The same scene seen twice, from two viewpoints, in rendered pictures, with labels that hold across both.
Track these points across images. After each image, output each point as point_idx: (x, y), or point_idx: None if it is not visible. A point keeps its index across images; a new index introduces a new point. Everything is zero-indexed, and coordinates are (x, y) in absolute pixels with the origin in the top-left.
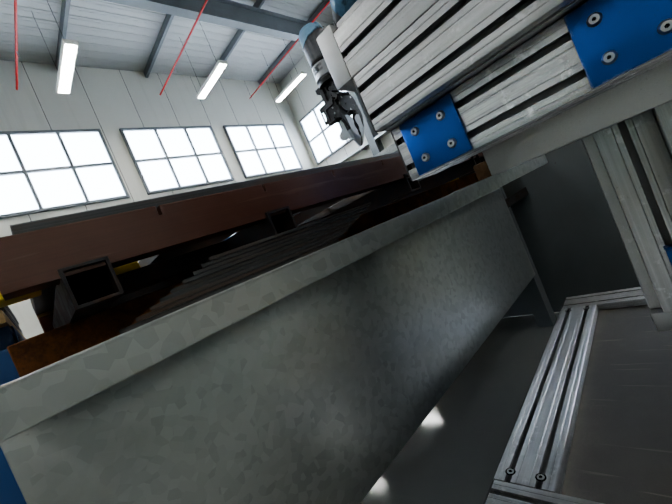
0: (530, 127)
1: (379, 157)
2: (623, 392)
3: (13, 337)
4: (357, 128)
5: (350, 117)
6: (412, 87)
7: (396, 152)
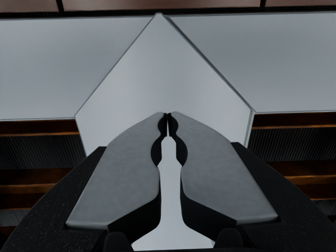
0: None
1: (196, 14)
2: None
3: None
4: (155, 152)
5: (208, 195)
6: None
7: (88, 17)
